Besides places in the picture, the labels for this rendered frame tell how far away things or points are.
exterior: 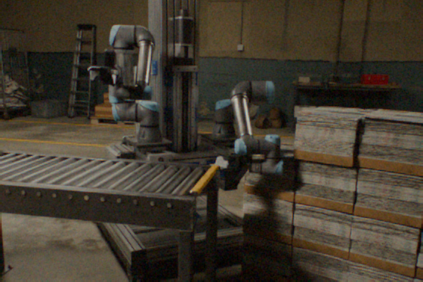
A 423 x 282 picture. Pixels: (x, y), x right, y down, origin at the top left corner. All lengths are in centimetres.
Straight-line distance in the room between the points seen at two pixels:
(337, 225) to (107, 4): 812
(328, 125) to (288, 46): 678
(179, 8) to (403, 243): 178
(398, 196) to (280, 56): 692
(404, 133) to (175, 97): 133
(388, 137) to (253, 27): 701
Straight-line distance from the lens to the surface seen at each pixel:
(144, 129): 258
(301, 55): 884
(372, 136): 210
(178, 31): 273
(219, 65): 898
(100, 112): 863
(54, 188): 181
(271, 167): 215
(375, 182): 213
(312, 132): 215
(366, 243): 223
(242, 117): 222
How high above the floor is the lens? 131
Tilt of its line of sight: 13 degrees down
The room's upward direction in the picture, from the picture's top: 2 degrees clockwise
